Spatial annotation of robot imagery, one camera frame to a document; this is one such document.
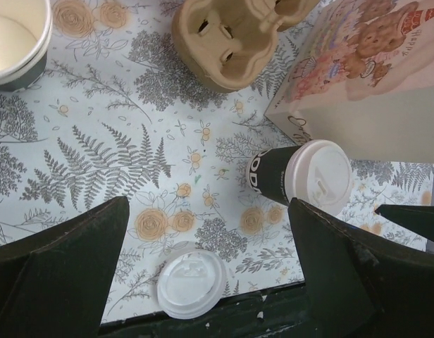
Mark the white plastic coffee lid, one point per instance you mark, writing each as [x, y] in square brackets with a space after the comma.
[191, 283]

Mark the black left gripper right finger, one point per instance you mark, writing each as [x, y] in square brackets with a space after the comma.
[360, 284]

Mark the floral patterned table mat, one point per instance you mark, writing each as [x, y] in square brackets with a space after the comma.
[118, 113]

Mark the empty dark paper cup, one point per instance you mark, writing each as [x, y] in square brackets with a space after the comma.
[25, 33]

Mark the kraft paper bag orange handles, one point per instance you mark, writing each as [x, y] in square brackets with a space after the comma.
[364, 79]

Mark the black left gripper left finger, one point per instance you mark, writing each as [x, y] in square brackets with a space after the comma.
[55, 283]

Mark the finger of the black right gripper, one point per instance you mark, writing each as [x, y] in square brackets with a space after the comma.
[418, 219]

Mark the brown pulp cup carrier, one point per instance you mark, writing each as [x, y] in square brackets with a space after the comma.
[226, 44]

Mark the dark paper coffee cup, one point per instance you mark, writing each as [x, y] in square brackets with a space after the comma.
[266, 171]

